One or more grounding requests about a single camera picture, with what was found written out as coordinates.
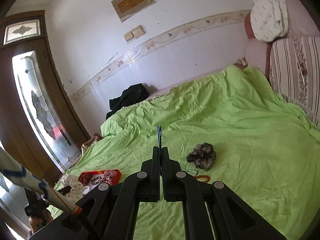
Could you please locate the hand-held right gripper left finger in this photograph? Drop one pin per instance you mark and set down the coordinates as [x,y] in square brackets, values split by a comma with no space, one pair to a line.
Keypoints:
[156,160]

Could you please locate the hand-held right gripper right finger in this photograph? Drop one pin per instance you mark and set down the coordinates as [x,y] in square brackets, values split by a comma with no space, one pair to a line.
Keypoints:
[166,160]

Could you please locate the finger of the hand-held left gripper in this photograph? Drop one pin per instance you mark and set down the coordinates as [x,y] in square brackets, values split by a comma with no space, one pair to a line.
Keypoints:
[65,189]

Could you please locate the white dotted scrunchie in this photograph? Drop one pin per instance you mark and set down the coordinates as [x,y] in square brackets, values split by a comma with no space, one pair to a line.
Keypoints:
[72,182]

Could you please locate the red dotted scrunchie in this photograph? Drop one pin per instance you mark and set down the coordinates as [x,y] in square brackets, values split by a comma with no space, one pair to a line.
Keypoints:
[86,178]

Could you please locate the red cardboard box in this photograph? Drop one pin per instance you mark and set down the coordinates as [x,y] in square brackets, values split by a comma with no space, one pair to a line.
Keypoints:
[100,172]

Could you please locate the red plaid scrunchie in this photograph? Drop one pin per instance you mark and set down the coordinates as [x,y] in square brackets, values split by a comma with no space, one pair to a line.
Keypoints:
[110,175]

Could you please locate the person's left hand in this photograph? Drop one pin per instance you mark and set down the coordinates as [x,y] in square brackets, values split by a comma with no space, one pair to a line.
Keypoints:
[35,223]

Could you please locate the white taped pole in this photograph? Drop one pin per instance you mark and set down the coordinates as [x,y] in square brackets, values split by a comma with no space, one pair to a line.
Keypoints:
[25,177]

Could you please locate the grey sheer scrunchie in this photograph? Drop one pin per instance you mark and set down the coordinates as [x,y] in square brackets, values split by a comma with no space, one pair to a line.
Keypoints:
[201,156]

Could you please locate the beige patterned bedding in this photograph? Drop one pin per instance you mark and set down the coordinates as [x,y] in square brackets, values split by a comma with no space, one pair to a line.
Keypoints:
[91,142]

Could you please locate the black cloth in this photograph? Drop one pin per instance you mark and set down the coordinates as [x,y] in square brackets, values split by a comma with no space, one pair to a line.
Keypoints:
[130,96]

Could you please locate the green bed sheet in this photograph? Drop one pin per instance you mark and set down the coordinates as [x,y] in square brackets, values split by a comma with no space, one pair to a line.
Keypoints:
[237,130]

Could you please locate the patterned door glass panel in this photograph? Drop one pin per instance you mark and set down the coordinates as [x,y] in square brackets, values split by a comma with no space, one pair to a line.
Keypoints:
[37,100]

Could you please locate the brown wooden door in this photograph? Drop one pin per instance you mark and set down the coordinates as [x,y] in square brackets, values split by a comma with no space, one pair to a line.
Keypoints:
[7,105]

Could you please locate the red-brown headboard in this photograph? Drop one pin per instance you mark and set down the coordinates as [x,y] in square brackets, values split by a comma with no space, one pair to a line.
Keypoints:
[250,27]

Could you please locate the striped floral mattress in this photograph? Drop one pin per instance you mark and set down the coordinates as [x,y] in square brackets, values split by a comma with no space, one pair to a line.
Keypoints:
[295,67]

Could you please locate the stained glass transom window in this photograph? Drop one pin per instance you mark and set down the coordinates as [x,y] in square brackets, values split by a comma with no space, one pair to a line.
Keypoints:
[22,31]

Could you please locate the white printed cloth bundle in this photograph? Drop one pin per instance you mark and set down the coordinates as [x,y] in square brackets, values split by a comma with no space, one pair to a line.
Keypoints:
[270,15]

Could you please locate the beige wall switches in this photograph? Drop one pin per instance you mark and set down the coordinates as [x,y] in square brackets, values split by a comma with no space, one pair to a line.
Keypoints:
[135,33]

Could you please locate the framed wall plaque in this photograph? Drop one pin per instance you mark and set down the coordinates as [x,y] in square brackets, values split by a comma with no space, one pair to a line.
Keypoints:
[133,1]

